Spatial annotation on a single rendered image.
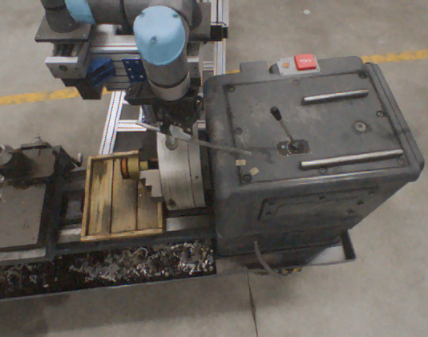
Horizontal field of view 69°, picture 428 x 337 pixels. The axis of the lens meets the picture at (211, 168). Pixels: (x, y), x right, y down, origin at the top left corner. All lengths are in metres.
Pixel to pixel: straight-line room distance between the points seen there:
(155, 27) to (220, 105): 0.52
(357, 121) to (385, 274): 1.41
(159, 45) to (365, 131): 0.69
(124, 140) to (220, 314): 1.28
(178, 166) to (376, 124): 0.59
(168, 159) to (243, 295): 1.28
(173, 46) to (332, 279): 1.85
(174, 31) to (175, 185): 0.54
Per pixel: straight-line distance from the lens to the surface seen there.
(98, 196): 1.32
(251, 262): 1.51
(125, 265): 1.51
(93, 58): 1.58
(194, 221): 1.22
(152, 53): 0.51
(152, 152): 1.05
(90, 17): 0.64
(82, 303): 2.19
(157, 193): 1.00
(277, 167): 0.88
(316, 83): 1.08
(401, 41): 3.50
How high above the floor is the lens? 2.02
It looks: 62 degrees down
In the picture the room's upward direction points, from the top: 4 degrees counter-clockwise
